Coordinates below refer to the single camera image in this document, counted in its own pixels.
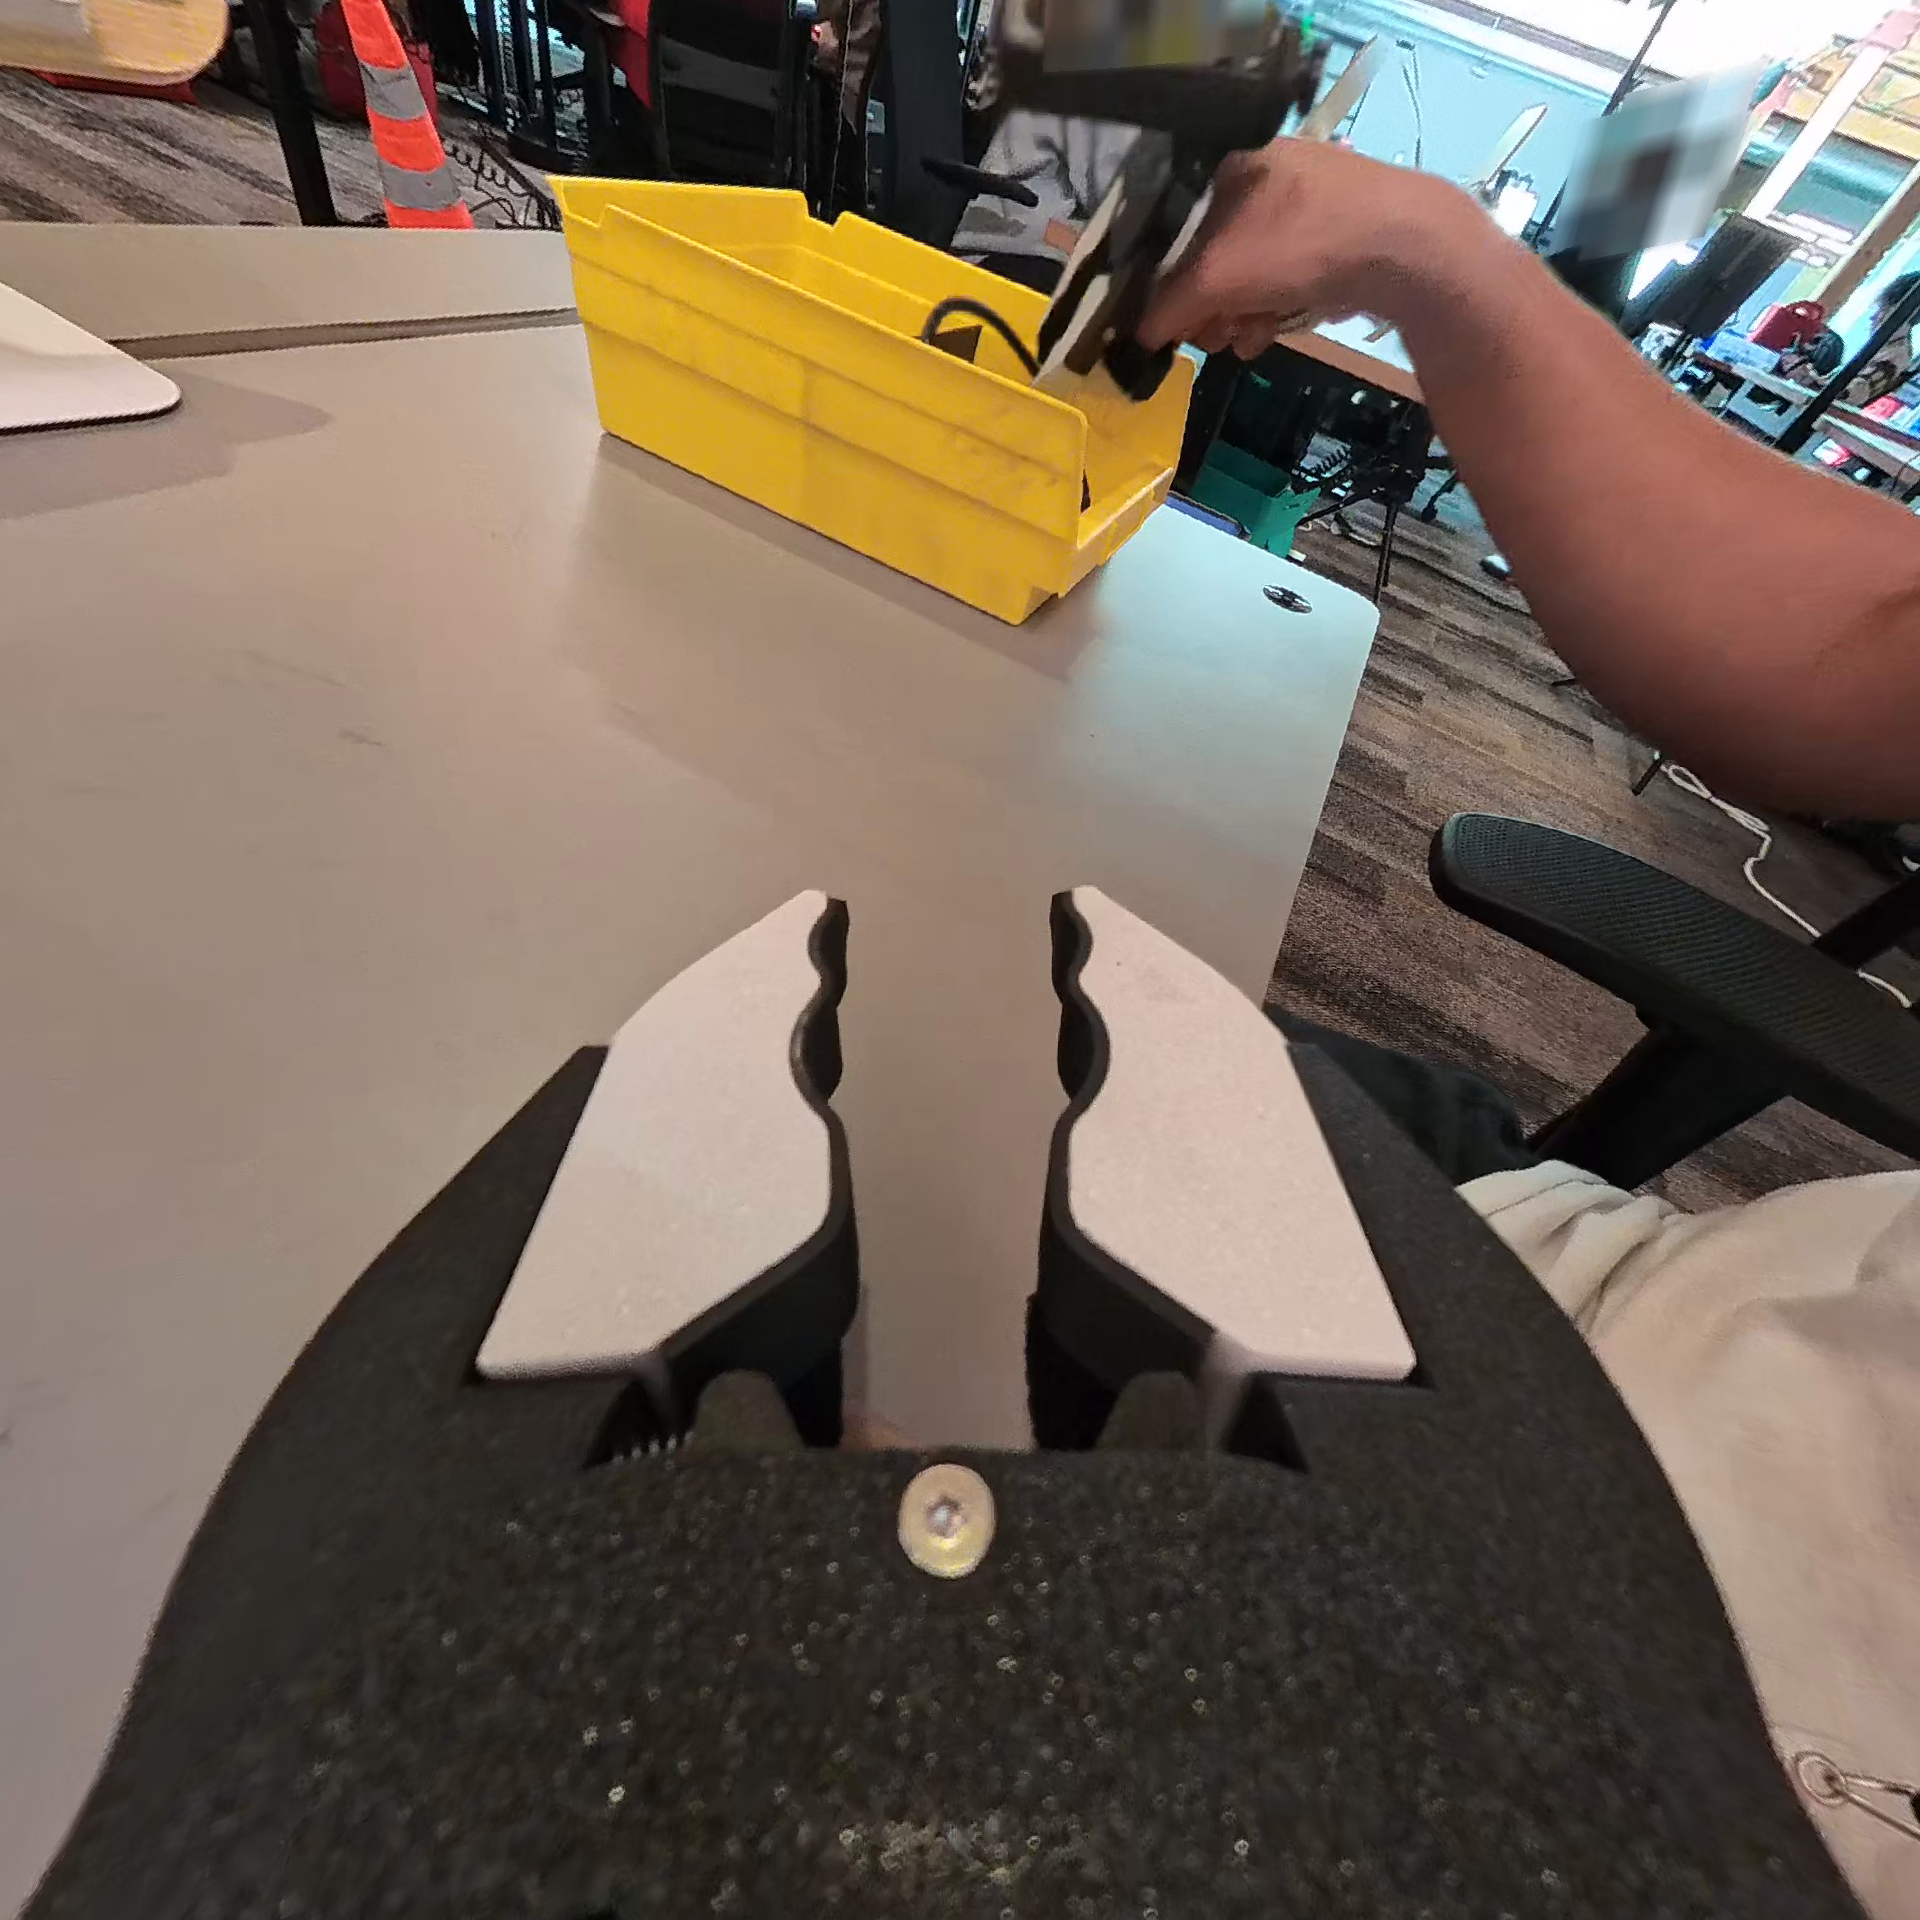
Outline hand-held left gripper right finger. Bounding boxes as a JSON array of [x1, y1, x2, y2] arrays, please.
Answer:
[[1026, 884, 1420, 1453]]

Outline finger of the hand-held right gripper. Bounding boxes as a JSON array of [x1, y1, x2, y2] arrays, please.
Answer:
[[1296, 37, 1382, 146]]

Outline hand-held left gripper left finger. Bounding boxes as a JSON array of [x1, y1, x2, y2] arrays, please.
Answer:
[[476, 887, 860, 1447]]

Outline yellow plastic bin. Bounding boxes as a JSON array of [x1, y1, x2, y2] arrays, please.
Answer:
[[546, 174, 1196, 626]]

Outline person's right forearm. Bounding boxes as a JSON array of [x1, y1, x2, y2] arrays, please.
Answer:
[[1402, 226, 1920, 821]]

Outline person's right hand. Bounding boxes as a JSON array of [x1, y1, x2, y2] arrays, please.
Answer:
[[1140, 139, 1503, 361]]

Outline black office chair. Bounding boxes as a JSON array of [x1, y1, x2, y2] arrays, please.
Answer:
[[1427, 813, 1920, 1193]]

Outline person's beige shirt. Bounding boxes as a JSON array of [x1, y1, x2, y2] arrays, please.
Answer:
[[1463, 1163, 1920, 1920]]

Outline orange traffic cone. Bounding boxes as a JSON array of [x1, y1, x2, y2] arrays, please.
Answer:
[[336, 0, 473, 231]]

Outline white folding stand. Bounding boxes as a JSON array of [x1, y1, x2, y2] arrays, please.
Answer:
[[0, 284, 183, 436]]

